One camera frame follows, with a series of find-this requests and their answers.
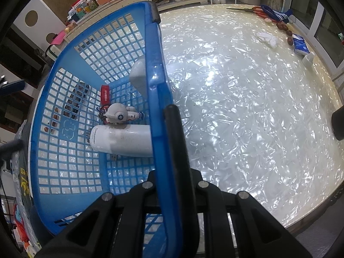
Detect colourful plastic toys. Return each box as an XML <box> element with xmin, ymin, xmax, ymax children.
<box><xmin>12</xmin><ymin>204</ymin><xmax>41</xmax><ymax>258</ymax></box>

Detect white rounded case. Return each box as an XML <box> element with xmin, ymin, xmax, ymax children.
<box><xmin>129</xmin><ymin>58</ymin><xmax>148</xmax><ymax>97</ymax></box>

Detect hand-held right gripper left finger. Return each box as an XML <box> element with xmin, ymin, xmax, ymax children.
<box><xmin>40</xmin><ymin>170</ymin><xmax>162</xmax><ymax>258</ymax></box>

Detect blue tissue packet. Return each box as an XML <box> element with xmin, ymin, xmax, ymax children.
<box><xmin>292</xmin><ymin>34</ymin><xmax>311</xmax><ymax>55</ymax></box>

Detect sliding glass door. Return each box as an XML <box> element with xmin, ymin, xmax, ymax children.
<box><xmin>285</xmin><ymin>0</ymin><xmax>344</xmax><ymax>81</ymax></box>

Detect blue cloth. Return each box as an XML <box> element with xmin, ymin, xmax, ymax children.
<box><xmin>260</xmin><ymin>5</ymin><xmax>293</xmax><ymax>23</ymax></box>

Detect red handled scissors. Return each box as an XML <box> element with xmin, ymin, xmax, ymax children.
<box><xmin>226</xmin><ymin>5</ymin><xmax>272</xmax><ymax>19</ymax></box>

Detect red strap astronaut keychain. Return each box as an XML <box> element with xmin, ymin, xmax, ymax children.
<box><xmin>98</xmin><ymin>84</ymin><xmax>146</xmax><ymax>126</ymax></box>

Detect black round object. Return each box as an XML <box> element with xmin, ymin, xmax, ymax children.
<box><xmin>331</xmin><ymin>110</ymin><xmax>344</xmax><ymax>140</ymax></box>

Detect white remote control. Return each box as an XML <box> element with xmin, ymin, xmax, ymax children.
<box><xmin>89</xmin><ymin>124</ymin><xmax>154</xmax><ymax>158</ymax></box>

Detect pink cloth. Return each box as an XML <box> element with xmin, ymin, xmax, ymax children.
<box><xmin>51</xmin><ymin>30</ymin><xmax>66</xmax><ymax>45</ymax></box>

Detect cluster of bottles and packets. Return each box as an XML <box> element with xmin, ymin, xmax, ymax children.
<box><xmin>66</xmin><ymin>0</ymin><xmax>98</xmax><ymax>23</ymax></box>

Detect blue plastic basket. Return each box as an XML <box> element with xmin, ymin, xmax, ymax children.
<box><xmin>28</xmin><ymin>1</ymin><xmax>201</xmax><ymax>258</ymax></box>

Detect crumpled white tissue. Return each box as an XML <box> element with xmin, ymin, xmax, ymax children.
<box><xmin>255</xmin><ymin>31</ymin><xmax>280</xmax><ymax>49</ymax></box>

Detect brown checkered wallet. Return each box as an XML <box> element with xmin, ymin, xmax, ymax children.
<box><xmin>64</xmin><ymin>83</ymin><xmax>90</xmax><ymax>120</ymax></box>

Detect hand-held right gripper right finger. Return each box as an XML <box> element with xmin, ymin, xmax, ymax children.
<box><xmin>164</xmin><ymin>104</ymin><xmax>313</xmax><ymax>258</ymax></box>

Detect white suitcase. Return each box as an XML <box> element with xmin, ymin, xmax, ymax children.
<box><xmin>44</xmin><ymin>41</ymin><xmax>68</xmax><ymax>62</ymax></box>

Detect wooden massage comb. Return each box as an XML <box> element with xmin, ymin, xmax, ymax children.
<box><xmin>44</xmin><ymin>107</ymin><xmax>61</xmax><ymax>135</ymax></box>

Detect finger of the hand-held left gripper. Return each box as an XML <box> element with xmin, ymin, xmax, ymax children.
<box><xmin>0</xmin><ymin>139</ymin><xmax>23</xmax><ymax>162</ymax></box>
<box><xmin>0</xmin><ymin>78</ymin><xmax>25</xmax><ymax>96</ymax></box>

